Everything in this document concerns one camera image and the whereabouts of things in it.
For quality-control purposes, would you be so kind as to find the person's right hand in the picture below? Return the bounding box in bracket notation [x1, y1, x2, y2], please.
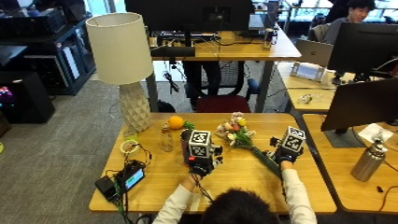
[270, 135, 305, 165]

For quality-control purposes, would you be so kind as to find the person's left hand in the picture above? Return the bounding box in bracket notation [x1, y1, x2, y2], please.
[187, 143, 226, 177]

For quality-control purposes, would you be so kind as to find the artificial flower bouquet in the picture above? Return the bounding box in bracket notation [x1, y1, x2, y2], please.
[215, 111, 284, 179]

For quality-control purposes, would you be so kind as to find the white marker cube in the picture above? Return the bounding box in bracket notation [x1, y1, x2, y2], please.
[188, 130, 215, 159]
[281, 125, 308, 153]

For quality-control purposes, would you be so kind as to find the clear glass bottle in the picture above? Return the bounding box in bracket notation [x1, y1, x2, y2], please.
[160, 121, 176, 153]

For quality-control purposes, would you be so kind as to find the orange fruit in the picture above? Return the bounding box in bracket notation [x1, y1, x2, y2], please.
[167, 115, 186, 131]

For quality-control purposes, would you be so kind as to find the wooden desk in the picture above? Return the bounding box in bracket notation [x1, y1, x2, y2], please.
[144, 26, 304, 114]
[301, 113, 398, 216]
[276, 61, 398, 114]

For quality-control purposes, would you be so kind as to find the office chair with red seat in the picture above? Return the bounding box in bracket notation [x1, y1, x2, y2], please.
[183, 61, 262, 114]

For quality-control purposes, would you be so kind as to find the black device with screen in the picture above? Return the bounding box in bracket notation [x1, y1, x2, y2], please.
[115, 163, 147, 194]

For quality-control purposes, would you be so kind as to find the small clear glass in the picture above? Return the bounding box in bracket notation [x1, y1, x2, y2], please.
[123, 126, 140, 142]

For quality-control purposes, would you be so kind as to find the steel water bottle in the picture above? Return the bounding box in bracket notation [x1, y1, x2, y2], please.
[351, 130, 389, 183]

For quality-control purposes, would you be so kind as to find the white crumpled paper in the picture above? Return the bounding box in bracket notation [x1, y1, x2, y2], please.
[357, 122, 396, 144]

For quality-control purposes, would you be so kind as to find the black computer monitor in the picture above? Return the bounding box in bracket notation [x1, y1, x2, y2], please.
[327, 21, 398, 87]
[320, 77, 398, 148]
[124, 0, 256, 48]

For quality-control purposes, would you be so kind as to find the black battery box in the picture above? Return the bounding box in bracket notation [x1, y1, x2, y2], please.
[94, 175, 123, 203]

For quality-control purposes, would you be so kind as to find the silver laptop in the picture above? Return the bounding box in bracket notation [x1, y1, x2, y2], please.
[295, 38, 336, 68]

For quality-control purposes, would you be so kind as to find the black soundbar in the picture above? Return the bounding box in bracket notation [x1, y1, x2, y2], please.
[150, 46, 198, 58]

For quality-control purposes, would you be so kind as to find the table lamp with white shade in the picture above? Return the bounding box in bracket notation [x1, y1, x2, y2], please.
[86, 11, 156, 133]

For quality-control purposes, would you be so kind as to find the black storage cabinet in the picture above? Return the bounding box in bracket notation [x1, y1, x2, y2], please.
[0, 7, 98, 97]

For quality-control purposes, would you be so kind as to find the black computer tower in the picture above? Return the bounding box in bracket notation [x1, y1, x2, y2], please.
[0, 70, 58, 125]

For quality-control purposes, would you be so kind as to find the black cable bundle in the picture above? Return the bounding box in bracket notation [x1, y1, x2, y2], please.
[104, 143, 154, 224]

